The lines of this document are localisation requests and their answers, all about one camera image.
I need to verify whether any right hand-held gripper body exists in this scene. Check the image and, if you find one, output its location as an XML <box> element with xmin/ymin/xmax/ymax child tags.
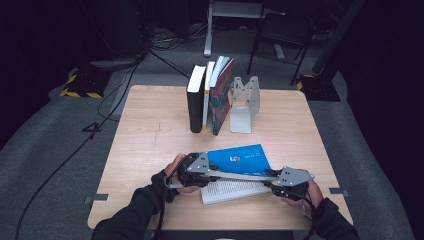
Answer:
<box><xmin>271</xmin><ymin>166</ymin><xmax>315</xmax><ymax>202</ymax></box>

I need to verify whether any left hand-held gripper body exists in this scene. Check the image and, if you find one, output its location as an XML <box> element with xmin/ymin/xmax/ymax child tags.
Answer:
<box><xmin>176</xmin><ymin>152</ymin><xmax>220</xmax><ymax>188</ymax></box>

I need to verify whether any metal expandable book rack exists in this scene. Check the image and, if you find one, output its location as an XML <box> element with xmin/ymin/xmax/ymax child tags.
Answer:
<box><xmin>229</xmin><ymin>75</ymin><xmax>262</xmax><ymax>134</ymax></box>

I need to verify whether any black hardcover book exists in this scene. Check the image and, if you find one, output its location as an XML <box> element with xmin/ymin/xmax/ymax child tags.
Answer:
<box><xmin>185</xmin><ymin>64</ymin><xmax>208</xmax><ymax>134</ymax></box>

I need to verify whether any red and blue illustrated book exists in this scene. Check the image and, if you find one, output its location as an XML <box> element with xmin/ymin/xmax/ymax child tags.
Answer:
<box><xmin>208</xmin><ymin>55</ymin><xmax>235</xmax><ymax>137</ymax></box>

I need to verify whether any yellow book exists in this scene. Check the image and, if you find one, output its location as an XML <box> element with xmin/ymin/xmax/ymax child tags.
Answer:
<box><xmin>201</xmin><ymin>60</ymin><xmax>216</xmax><ymax>133</ymax></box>

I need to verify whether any person's right hand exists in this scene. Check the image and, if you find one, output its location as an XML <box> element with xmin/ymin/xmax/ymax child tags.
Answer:
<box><xmin>281</xmin><ymin>176</ymin><xmax>324</xmax><ymax>209</ymax></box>

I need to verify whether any person's left hand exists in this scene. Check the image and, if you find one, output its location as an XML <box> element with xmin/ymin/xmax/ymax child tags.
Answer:
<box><xmin>163</xmin><ymin>153</ymin><xmax>201</xmax><ymax>194</ymax></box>

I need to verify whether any grey tape strip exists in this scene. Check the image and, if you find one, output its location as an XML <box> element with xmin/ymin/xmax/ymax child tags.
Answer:
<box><xmin>84</xmin><ymin>193</ymin><xmax>110</xmax><ymax>204</ymax></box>
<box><xmin>328</xmin><ymin>188</ymin><xmax>350</xmax><ymax>198</ymax></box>

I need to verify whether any yellow black striped stand base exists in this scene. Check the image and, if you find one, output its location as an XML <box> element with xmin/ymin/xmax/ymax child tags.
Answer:
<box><xmin>59</xmin><ymin>66</ymin><xmax>111</xmax><ymax>99</ymax></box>
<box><xmin>295</xmin><ymin>73</ymin><xmax>342</xmax><ymax>103</ymax></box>

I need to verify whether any black chair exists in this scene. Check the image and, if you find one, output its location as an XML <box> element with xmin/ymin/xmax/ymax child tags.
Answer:
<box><xmin>246</xmin><ymin>11</ymin><xmax>316</xmax><ymax>86</ymax></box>

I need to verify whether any dark slanted pole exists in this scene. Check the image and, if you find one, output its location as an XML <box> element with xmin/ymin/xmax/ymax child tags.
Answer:
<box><xmin>311</xmin><ymin>0</ymin><xmax>366</xmax><ymax>76</ymax></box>

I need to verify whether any right hand-held gripper cable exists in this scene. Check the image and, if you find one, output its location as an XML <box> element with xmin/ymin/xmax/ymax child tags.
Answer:
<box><xmin>299</xmin><ymin>196</ymin><xmax>318</xmax><ymax>240</ymax></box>

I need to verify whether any hand-held gripper cable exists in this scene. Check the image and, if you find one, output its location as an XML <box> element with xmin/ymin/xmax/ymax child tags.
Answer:
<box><xmin>299</xmin><ymin>196</ymin><xmax>318</xmax><ymax>240</ymax></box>
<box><xmin>154</xmin><ymin>176</ymin><xmax>173</xmax><ymax>240</ymax></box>

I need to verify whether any left hand-held gripper cable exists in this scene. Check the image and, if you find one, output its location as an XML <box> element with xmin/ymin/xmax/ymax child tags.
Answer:
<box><xmin>154</xmin><ymin>176</ymin><xmax>173</xmax><ymax>240</ymax></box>

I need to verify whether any bundle of floor cables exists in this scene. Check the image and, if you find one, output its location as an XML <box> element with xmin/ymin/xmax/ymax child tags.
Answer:
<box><xmin>148</xmin><ymin>23</ymin><xmax>208</xmax><ymax>53</ymax></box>

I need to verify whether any grey metal desk frame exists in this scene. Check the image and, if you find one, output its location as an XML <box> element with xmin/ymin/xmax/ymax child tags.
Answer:
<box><xmin>203</xmin><ymin>0</ymin><xmax>266</xmax><ymax>58</ymax></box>

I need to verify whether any long black floor cable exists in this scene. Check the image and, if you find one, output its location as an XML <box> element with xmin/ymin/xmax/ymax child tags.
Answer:
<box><xmin>13</xmin><ymin>59</ymin><xmax>141</xmax><ymax>240</ymax></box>

